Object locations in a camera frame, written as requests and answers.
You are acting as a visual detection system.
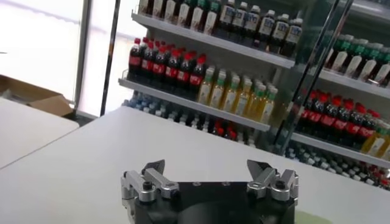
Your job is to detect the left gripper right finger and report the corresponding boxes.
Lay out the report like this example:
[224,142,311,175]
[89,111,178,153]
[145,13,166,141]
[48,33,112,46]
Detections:
[246,159,300,201]

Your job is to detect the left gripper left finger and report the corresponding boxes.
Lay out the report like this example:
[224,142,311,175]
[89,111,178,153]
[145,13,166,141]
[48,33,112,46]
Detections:
[121,159,180,203]

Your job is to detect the green t-shirt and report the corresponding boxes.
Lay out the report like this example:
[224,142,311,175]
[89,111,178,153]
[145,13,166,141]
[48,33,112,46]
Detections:
[294,209,333,224]

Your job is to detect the red cap cola bottle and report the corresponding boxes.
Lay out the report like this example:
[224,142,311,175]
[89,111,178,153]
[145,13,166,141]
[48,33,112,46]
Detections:
[346,103,368,149]
[356,109,381,152]
[176,53,192,91]
[165,50,179,86]
[128,38,142,77]
[309,93,330,138]
[152,46,166,83]
[213,123,226,137]
[321,96,342,141]
[140,41,154,80]
[227,127,240,141]
[297,91,317,135]
[188,55,207,95]
[333,100,356,145]

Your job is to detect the yellow juice bottle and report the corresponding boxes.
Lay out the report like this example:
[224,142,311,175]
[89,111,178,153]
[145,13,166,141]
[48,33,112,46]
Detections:
[379,136,390,159]
[234,79,253,116]
[362,127,389,155]
[258,88,278,124]
[222,75,241,112]
[248,85,265,120]
[197,67,216,103]
[210,70,227,108]

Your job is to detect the brown cardboard box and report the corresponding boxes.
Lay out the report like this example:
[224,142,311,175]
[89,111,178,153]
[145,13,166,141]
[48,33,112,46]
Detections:
[0,74,74,118]

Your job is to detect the white metal shelf unit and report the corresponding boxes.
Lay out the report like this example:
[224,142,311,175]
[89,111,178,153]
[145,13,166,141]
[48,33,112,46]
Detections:
[118,0,305,144]
[274,0,390,191]

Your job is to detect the green cap dark tea bottle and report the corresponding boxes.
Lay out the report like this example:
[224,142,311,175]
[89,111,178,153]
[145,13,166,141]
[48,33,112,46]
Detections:
[346,38,368,77]
[138,0,151,15]
[204,0,221,35]
[151,0,165,19]
[190,0,205,31]
[374,47,390,85]
[359,42,383,82]
[331,35,354,72]
[177,0,191,27]
[164,0,178,23]

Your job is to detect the white cap blue label bottle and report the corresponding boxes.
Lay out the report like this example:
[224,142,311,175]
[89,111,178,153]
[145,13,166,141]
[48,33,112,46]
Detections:
[285,18,304,58]
[258,10,276,51]
[272,13,289,55]
[245,5,261,46]
[218,0,236,39]
[233,2,248,42]

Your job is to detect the black window frame post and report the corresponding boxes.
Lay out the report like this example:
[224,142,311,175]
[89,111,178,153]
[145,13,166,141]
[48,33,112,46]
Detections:
[99,0,122,117]

